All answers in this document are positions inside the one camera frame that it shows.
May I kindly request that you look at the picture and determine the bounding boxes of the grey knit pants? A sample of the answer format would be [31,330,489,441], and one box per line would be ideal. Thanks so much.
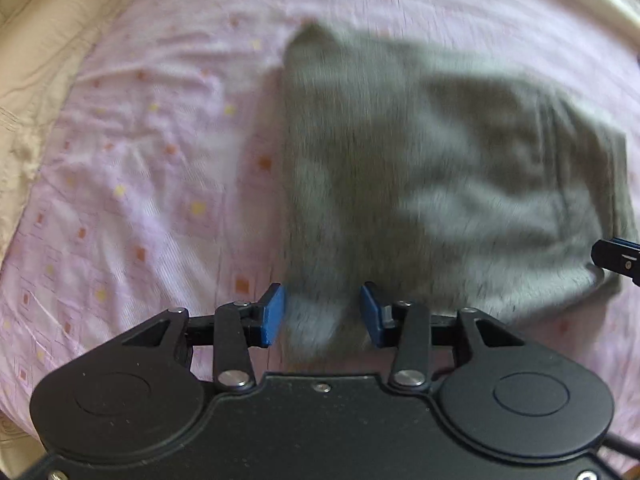
[282,24,636,364]

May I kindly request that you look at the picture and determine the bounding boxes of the cream duvet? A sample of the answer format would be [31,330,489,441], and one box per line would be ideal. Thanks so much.
[1,0,639,250]

